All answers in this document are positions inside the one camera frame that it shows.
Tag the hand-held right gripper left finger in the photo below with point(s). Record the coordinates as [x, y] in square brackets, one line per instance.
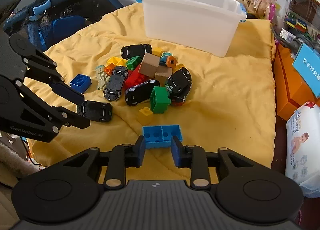
[140, 151]

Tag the orange box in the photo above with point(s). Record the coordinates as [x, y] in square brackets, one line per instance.
[287, 87]

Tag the blue card box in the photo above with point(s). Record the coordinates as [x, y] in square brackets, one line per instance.
[307, 67]

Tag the olive green toy figure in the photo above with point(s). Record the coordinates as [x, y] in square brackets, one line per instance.
[101, 77]

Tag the frog printed block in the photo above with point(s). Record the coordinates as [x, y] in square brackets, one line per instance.
[165, 56]

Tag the red building brick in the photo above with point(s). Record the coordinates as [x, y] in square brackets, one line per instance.
[132, 78]

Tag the small white box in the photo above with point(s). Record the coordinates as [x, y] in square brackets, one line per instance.
[286, 34]

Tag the large blue building brick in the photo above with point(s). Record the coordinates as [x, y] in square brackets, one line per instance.
[160, 133]

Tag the clear toy box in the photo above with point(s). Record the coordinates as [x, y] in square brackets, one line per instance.
[305, 7]

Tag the yellow blanket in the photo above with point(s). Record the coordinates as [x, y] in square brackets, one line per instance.
[225, 95]

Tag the small yellow building brick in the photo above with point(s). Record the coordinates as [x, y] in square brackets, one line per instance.
[145, 117]

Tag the blue square building brick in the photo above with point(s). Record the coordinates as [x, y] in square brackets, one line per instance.
[80, 83]

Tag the green printed building brick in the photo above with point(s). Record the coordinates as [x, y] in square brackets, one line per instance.
[133, 62]

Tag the wooden cube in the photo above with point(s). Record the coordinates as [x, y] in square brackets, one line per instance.
[163, 73]
[149, 64]

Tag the white plastic storage bin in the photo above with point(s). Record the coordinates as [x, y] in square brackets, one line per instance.
[187, 24]

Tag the black toy car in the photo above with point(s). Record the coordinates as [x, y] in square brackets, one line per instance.
[180, 98]
[136, 51]
[96, 112]
[138, 93]
[115, 83]
[178, 78]

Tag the orange building brick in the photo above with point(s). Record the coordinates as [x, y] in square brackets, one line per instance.
[108, 70]

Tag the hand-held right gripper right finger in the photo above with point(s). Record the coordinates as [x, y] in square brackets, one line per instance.
[176, 153]

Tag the dark blue mesh stroller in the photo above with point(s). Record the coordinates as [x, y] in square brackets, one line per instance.
[75, 7]

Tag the white wet wipes pack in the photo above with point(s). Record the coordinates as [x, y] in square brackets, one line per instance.
[302, 150]

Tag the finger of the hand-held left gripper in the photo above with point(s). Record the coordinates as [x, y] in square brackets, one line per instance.
[67, 92]
[76, 120]

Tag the pink packet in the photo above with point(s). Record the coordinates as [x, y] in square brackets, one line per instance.
[272, 11]

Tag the wide yellow building brick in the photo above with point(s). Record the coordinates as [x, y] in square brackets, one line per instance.
[114, 61]

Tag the beige fuzzy cloth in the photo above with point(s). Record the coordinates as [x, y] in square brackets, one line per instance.
[12, 160]

